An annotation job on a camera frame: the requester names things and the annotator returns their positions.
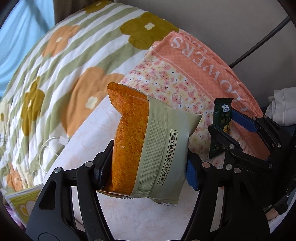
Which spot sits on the right brown curtain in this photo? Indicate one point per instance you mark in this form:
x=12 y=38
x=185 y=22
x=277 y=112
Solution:
x=64 y=8

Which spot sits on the blue window sheet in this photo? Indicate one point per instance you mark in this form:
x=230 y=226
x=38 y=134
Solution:
x=23 y=23

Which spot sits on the dark green snack bar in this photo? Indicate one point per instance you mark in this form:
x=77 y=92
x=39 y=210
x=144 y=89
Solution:
x=222 y=118

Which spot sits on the white folded cloth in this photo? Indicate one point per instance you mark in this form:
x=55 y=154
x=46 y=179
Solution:
x=282 y=106

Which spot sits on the person's right hand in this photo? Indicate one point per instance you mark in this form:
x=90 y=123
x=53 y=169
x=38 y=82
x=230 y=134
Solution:
x=271 y=214

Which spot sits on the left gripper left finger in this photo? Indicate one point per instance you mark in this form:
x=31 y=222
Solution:
x=52 y=217

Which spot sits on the orange beige snack bag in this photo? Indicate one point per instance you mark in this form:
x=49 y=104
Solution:
x=150 y=149

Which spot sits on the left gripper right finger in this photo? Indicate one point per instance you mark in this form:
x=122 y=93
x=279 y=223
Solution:
x=242 y=216

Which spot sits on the floral striped quilt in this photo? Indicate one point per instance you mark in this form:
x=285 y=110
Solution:
x=63 y=79

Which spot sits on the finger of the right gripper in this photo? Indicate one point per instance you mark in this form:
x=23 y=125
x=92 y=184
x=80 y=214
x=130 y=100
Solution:
x=234 y=154
x=267 y=129

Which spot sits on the green cardboard box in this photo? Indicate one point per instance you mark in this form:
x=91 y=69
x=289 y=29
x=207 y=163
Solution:
x=22 y=202

